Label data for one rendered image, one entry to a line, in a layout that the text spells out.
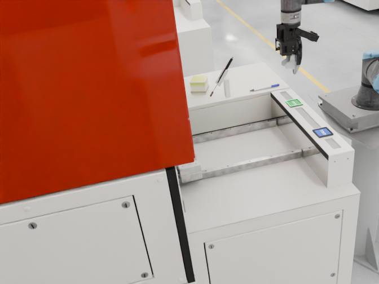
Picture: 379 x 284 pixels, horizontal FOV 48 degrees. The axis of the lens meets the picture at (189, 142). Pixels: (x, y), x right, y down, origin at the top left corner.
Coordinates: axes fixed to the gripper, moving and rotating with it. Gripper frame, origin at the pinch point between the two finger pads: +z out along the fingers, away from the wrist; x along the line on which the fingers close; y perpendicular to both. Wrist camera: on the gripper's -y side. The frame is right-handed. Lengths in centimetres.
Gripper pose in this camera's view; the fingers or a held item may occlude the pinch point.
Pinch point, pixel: (295, 70)
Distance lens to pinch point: 176.8
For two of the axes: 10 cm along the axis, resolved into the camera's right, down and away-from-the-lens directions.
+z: 1.3, 8.5, 5.2
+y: -9.7, 2.1, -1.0
